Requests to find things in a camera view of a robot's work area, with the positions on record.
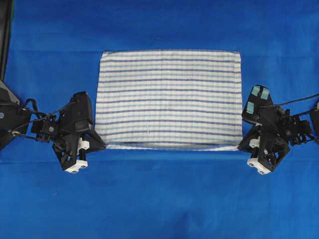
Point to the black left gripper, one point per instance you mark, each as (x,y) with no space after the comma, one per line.
(70,148)

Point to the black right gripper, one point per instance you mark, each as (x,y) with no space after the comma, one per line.
(267,149)

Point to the blue striped white towel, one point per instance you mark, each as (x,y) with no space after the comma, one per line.
(179,99)

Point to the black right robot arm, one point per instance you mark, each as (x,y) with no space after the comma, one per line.
(274,130)

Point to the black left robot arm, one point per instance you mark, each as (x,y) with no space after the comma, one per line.
(38,126)

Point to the blue table cloth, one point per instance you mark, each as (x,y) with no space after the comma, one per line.
(55,49)

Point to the dark green backdrop panel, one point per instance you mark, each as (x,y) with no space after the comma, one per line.
(6,17)

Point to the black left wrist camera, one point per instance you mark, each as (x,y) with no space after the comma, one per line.
(79,117)

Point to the black taped right wrist camera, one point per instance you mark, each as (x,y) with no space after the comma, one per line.
(254,111)

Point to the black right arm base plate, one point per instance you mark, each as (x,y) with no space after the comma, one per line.
(315,118)

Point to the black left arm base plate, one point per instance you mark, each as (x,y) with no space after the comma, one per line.
(8,103)

